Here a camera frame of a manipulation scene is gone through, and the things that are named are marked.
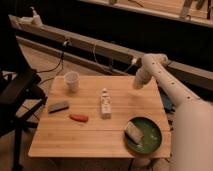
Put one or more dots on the wooden table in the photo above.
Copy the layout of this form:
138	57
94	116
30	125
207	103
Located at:
93	125

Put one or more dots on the white tube bottle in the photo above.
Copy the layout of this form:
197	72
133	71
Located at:
105	104

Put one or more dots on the orange carrot toy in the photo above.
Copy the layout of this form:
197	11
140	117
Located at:
79	118

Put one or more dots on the black chair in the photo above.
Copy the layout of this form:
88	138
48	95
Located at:
20	95

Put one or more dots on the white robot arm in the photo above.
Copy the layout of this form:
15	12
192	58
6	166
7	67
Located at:
192	135

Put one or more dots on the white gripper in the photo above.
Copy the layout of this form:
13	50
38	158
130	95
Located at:
142	78

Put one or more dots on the green plate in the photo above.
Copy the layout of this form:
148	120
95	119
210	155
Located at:
152	136

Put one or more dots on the white sponge on plate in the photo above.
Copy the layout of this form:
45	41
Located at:
133	132

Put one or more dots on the white spray bottle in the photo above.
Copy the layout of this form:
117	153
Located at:
36	17

